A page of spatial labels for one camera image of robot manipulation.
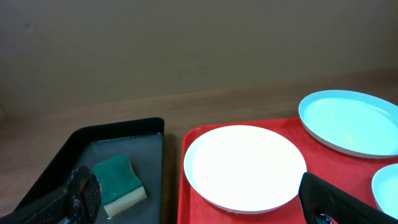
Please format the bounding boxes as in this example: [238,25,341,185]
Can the far light blue plate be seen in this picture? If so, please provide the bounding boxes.
[298,90,397,159]

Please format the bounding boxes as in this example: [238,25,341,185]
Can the light blue plate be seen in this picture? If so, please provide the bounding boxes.
[298,90,397,159]
[371,164,398,219]

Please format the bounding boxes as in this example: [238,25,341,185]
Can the green and yellow sponge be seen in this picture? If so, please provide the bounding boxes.
[94,154,147,218]

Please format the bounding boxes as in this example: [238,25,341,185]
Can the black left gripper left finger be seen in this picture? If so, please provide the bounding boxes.
[1,166,102,224]

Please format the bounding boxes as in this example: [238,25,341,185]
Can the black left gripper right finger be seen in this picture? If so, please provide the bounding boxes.
[298,172,397,224]

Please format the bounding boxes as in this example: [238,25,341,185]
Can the near light blue plate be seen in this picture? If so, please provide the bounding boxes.
[371,164,398,219]

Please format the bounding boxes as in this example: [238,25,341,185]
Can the black tray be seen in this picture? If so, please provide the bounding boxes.
[17,118,164,224]

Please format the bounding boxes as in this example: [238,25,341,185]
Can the white plate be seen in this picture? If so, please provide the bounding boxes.
[183,125,307,214]

